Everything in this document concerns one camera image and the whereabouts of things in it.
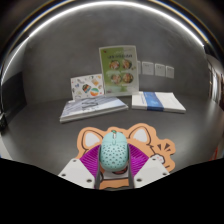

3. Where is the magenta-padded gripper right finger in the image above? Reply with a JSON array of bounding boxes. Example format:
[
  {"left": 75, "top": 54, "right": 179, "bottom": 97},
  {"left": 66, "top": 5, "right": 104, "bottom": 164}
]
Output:
[{"left": 127, "top": 143, "right": 171, "bottom": 189}]

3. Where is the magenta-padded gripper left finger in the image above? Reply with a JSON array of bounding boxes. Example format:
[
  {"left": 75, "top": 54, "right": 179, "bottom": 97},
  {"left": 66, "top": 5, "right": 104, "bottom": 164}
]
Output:
[{"left": 57, "top": 143, "right": 102, "bottom": 190}]

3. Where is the mint green perforated computer mouse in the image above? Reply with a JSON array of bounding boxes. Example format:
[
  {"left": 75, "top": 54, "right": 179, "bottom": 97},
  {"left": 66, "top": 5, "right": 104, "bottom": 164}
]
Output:
[{"left": 99, "top": 130, "right": 131, "bottom": 173}]

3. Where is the orange corgi-shaped mouse pad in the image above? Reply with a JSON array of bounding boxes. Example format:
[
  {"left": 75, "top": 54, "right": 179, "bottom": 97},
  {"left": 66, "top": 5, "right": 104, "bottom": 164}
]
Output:
[{"left": 75, "top": 122, "right": 177, "bottom": 191}]

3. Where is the grey and white book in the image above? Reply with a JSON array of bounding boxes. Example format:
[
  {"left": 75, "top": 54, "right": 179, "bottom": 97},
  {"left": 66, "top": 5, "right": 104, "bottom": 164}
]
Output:
[{"left": 59, "top": 95, "right": 130, "bottom": 124}]

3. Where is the white book with blue band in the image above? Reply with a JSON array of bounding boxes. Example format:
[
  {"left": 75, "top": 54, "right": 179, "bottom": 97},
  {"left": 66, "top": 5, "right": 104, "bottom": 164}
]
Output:
[{"left": 131, "top": 90, "right": 187, "bottom": 115}]

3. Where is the white card with colourful prints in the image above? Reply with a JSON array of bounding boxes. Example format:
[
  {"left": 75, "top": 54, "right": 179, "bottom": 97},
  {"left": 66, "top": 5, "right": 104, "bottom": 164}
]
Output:
[{"left": 69, "top": 73, "right": 106, "bottom": 101}]

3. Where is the clear sign stand green poster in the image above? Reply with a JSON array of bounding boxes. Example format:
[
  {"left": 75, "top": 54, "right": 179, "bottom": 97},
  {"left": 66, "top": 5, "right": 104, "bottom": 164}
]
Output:
[{"left": 98, "top": 44, "right": 140, "bottom": 98}]

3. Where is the dark framed glass door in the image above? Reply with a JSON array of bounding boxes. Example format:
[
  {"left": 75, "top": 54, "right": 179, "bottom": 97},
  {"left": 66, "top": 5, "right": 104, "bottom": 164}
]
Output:
[{"left": 206, "top": 55, "right": 224, "bottom": 109}]

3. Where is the row of white wall sockets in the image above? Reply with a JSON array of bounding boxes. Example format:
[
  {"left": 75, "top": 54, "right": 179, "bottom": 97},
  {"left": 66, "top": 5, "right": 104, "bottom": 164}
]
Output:
[{"left": 137, "top": 60, "right": 176, "bottom": 80}]

